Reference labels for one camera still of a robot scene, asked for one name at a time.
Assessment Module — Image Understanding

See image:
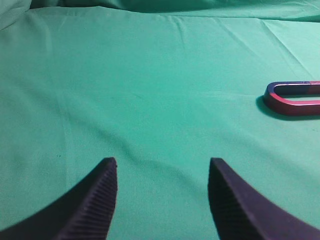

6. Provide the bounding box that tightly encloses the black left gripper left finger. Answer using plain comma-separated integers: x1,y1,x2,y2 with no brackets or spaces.
0,157,118,240

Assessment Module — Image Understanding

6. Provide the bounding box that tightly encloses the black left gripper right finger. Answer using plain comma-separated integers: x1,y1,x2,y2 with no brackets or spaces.
208,157,320,240

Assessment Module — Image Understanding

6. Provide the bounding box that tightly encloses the red blue horseshoe magnet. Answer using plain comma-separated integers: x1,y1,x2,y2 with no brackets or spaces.
262,81,320,116

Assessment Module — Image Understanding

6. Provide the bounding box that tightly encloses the green cloth backdrop and cover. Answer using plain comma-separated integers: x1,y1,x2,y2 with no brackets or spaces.
0,0,320,240

